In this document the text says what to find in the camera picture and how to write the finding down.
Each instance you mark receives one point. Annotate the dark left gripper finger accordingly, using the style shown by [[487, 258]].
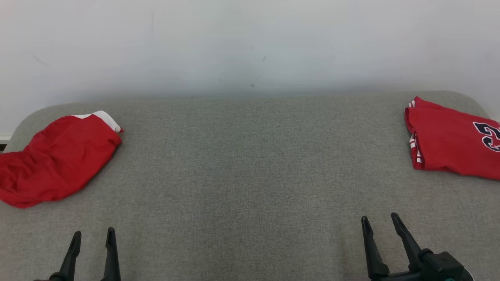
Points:
[[71, 257], [111, 257]]

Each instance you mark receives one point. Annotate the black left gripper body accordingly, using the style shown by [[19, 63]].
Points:
[[47, 279]]

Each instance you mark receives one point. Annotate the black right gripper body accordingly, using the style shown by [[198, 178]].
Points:
[[394, 277]]

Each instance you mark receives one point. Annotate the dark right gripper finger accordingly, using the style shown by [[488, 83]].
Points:
[[406, 242], [373, 253]]

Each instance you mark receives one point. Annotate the red shorts with white trim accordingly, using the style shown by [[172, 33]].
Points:
[[58, 160]]

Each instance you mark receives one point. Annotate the red jersey with navy number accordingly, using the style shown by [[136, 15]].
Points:
[[449, 140]]

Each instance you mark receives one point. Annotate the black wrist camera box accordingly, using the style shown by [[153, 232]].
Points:
[[441, 265]]

